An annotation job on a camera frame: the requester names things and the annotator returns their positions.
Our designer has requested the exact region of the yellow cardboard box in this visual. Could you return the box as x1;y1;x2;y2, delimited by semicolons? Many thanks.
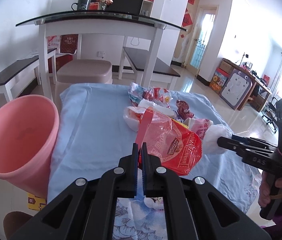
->
28;193;47;211

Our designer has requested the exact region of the dark red crumpled wrapper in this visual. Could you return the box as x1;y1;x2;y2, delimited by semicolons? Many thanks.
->
176;100;194;120

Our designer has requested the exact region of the glass top white table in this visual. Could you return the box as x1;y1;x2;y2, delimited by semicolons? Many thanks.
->
19;10;183;99

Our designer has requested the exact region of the glass balcony door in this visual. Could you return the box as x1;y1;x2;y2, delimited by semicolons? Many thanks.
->
186;7;217;76

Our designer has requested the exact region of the black white bench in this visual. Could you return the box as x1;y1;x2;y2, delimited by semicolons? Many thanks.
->
0;48;58;114
118;46;181;91

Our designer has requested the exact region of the black office chair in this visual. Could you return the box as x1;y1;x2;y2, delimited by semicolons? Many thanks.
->
262;96;278;134

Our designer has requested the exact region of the blue red snack wrapper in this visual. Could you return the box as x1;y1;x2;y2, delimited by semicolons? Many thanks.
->
128;82;172;108

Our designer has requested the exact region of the right black white bench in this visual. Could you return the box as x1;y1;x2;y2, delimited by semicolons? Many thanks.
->
118;46;181;91

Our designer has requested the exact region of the red printed plastic bag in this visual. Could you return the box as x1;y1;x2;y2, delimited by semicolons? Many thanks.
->
136;107;203;176

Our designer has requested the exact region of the person right hand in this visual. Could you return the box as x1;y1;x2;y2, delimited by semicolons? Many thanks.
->
257;169;282;209

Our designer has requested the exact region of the orange white plastic bag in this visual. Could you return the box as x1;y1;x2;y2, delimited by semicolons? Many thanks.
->
123;99;177;132

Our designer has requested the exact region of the wooden desk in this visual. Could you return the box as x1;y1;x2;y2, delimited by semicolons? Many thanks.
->
219;58;272;112

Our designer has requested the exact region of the dark green mug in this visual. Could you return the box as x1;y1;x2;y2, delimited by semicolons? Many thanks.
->
71;0;91;11

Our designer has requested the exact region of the grey monster drawing board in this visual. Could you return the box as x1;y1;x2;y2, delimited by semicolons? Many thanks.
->
219;69;254;110

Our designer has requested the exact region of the pink plastic basin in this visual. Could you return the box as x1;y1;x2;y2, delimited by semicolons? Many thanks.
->
0;94;60;198

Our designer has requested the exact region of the beige plastic stool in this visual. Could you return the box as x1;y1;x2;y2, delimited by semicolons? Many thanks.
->
56;59;113;84

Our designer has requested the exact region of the red gift bag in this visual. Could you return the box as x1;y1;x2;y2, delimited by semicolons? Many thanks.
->
60;34;78;55

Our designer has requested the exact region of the light blue floral cloth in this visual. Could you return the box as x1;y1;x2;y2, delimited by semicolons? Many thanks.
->
48;83;260;239

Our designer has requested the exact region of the colourful cardboard box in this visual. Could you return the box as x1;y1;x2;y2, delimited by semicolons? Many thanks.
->
209;68;229;94

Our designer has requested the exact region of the pink white paper carton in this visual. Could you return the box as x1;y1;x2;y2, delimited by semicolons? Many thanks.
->
183;118;213;140

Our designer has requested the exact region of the left black white bench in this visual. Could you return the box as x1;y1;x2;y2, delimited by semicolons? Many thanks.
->
0;48;58;114

